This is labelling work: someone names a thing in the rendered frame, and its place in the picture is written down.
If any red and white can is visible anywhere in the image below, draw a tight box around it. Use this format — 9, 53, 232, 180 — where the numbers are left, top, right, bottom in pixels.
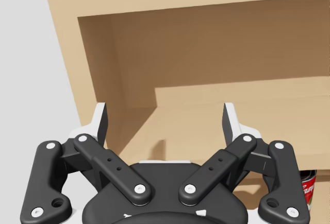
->
299, 169, 318, 211

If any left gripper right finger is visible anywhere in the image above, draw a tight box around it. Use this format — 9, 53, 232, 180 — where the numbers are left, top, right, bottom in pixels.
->
178, 102, 311, 224

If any pale wooden shelf unit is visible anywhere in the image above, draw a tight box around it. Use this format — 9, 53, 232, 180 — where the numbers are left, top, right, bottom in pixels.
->
41, 0, 330, 212

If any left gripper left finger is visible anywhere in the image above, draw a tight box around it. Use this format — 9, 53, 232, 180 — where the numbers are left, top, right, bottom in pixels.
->
20, 102, 152, 224

